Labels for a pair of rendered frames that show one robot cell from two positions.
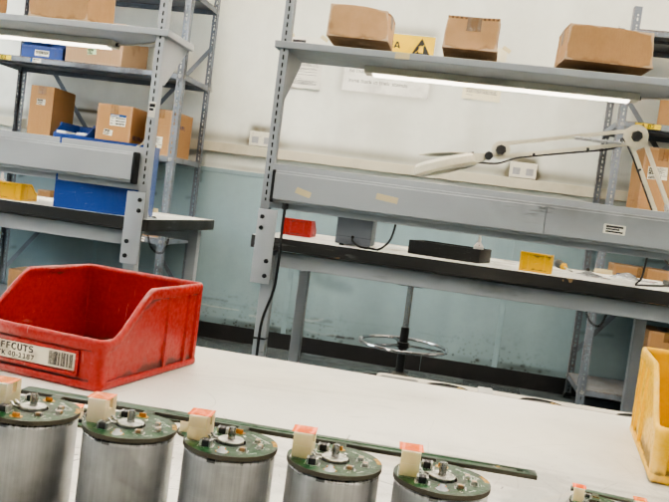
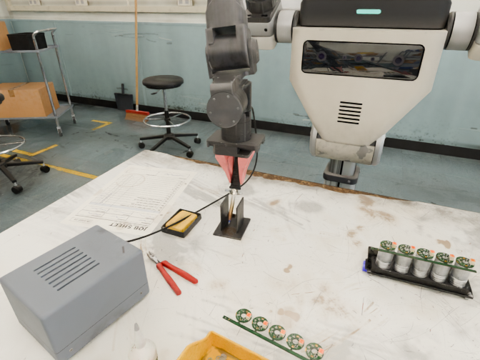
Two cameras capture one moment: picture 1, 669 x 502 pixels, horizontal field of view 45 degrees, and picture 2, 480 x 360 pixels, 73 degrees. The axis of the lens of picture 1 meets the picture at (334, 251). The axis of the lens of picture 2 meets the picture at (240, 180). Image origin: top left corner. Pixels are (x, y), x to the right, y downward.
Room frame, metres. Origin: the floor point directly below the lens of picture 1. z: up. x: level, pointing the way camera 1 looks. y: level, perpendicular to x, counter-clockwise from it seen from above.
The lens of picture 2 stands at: (0.68, -0.17, 1.17)
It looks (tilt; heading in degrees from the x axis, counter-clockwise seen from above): 28 degrees down; 194
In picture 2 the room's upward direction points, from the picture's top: straight up
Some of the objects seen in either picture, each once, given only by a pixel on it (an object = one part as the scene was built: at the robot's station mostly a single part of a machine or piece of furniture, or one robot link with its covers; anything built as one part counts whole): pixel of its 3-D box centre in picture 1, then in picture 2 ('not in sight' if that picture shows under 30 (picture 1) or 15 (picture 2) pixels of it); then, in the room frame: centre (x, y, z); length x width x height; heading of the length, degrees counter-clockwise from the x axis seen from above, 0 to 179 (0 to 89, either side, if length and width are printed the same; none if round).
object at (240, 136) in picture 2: not in sight; (236, 128); (0.11, -0.32, 0.96); 0.10 x 0.07 x 0.07; 87
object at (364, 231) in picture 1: (356, 231); not in sight; (2.64, -0.06, 0.80); 0.15 x 0.12 x 0.10; 172
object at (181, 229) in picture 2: not in sight; (181, 222); (0.16, -0.43, 0.76); 0.07 x 0.05 x 0.02; 172
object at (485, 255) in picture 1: (449, 251); not in sight; (2.67, -0.38, 0.77); 0.24 x 0.16 x 0.04; 66
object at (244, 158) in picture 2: not in sight; (235, 161); (0.11, -0.32, 0.89); 0.07 x 0.07 x 0.09; 87
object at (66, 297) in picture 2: not in sight; (82, 286); (0.40, -0.48, 0.80); 0.15 x 0.12 x 0.10; 159
